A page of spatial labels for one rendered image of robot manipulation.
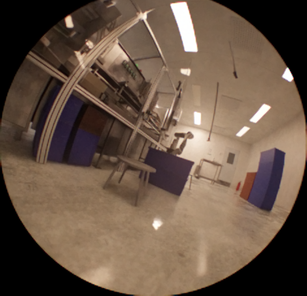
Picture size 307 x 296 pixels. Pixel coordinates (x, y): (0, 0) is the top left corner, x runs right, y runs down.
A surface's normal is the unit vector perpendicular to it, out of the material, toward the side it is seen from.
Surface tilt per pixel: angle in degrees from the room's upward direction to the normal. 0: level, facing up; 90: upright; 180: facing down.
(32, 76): 90
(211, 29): 180
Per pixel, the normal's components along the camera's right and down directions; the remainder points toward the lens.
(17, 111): 0.86, 0.27
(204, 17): -0.35, 0.93
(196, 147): -0.36, -0.25
